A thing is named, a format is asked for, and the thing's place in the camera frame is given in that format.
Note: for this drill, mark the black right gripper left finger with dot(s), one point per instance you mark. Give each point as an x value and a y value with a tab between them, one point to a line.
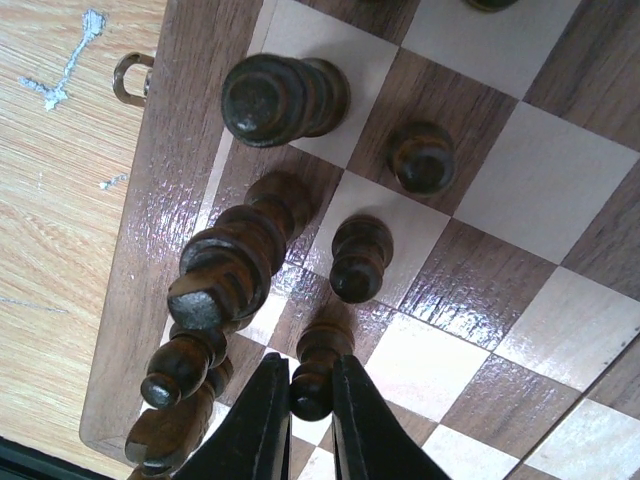
254	440

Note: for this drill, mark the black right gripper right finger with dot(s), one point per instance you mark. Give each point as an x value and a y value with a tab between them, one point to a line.
369	442

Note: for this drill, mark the dark pawn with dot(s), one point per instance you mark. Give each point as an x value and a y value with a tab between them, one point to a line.
420	156
362	249
321	344

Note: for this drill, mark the dark knight on board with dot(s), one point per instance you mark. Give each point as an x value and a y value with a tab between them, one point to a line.
161	441

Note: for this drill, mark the dark bishop on board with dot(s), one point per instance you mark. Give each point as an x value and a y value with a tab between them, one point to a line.
179	367

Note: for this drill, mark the wooden chess board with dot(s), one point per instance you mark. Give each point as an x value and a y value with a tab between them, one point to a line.
448	190

